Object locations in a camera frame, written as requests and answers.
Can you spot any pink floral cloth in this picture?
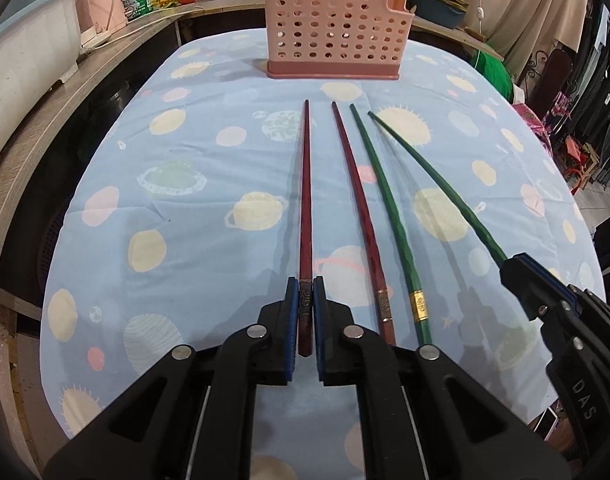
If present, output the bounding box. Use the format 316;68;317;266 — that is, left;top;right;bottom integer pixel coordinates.
511;101;555;137

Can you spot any pink perforated utensil holder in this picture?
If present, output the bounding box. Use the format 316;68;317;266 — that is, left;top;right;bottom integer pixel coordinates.
262;0;415;81

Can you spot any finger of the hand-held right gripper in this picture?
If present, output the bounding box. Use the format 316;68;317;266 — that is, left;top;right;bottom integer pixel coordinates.
518;253;582;307
500;255;574;322

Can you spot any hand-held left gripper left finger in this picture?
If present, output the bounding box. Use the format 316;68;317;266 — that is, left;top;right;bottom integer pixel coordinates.
42;277;299;480

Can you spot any green chopstick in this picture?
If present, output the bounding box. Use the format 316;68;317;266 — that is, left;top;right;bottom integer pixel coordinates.
350;104;433;349
367;111;510;266

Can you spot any dark red chopstick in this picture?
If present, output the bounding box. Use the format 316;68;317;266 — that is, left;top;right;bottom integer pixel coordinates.
297;100;316;359
331;102;397;347

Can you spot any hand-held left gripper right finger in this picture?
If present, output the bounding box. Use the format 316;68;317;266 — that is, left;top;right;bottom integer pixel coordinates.
312;277;571;480

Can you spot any blue planter with greens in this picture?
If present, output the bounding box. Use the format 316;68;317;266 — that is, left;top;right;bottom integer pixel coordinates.
407;0;469;31

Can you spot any printed blue tablecloth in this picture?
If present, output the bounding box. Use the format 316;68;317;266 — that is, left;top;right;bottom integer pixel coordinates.
40;27;608;480

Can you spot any beige curtain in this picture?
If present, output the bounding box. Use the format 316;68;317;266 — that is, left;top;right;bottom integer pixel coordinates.
455;0;595;82

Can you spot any dark chair back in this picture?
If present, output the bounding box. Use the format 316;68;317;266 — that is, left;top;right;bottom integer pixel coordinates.
521;49;574;127

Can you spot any green and white box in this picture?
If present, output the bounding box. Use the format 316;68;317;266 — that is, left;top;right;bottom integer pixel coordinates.
122;0;154;24

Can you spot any green plastic bag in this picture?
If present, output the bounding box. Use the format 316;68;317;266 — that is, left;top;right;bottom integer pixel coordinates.
472;49;515;104

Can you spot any white plastic tub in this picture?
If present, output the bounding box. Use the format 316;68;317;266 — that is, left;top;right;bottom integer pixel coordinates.
0;0;83;177

